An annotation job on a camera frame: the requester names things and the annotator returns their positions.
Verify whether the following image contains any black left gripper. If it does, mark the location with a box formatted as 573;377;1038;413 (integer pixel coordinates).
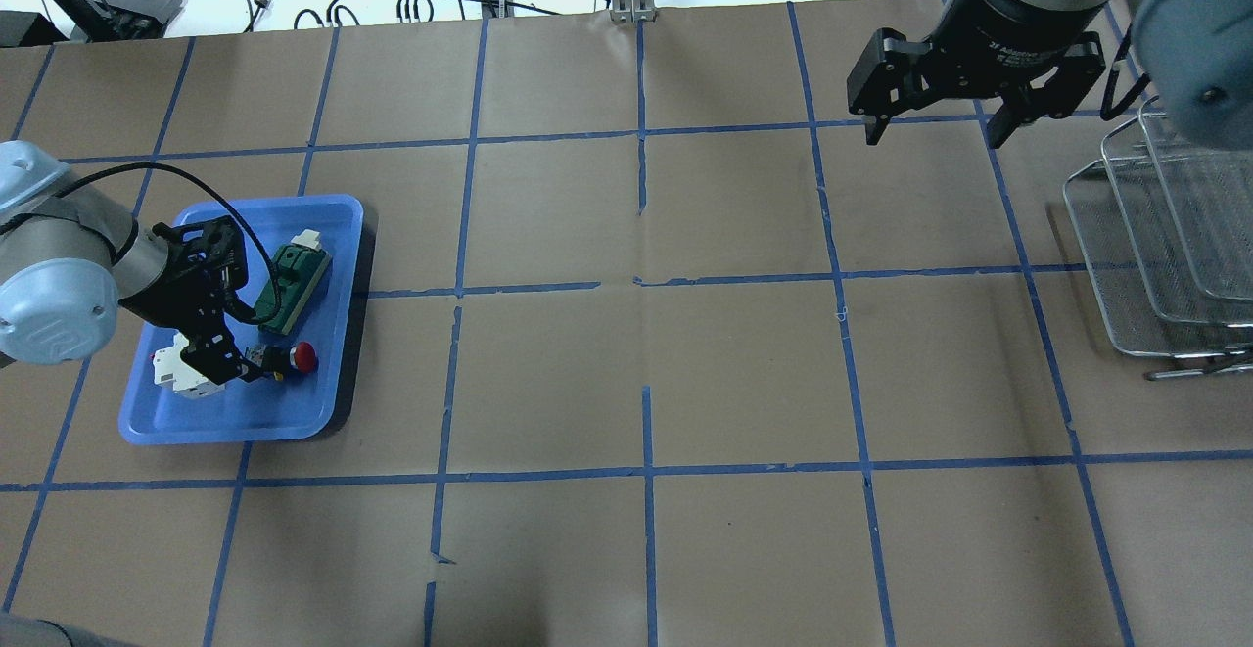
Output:
119;217;294;385

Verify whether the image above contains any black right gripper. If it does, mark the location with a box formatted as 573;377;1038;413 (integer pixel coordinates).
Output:
850;0;1106;149

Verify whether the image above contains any red mushroom push button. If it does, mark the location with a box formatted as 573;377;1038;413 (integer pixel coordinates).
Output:
246;341;320;380

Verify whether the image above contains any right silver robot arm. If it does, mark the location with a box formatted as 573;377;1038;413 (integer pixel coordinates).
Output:
846;0;1250;150

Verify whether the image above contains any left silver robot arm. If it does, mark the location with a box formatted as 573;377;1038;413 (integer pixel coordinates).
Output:
1;140;317;387

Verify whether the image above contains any white grey circuit breaker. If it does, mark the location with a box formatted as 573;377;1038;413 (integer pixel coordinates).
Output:
152;332;226;400

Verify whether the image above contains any blue plastic tray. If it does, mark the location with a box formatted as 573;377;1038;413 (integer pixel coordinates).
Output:
117;196;373;445

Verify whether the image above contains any grey hub box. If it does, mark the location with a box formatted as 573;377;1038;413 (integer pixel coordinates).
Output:
88;0;183;40

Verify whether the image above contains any green electrical switch module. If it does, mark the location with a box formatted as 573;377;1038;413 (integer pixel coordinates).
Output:
259;229;332;336

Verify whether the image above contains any black camera cable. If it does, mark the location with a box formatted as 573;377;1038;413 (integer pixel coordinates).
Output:
0;162;284;286

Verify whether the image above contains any wire mesh shelf rack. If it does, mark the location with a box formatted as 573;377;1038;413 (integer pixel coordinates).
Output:
1063;98;1252;380

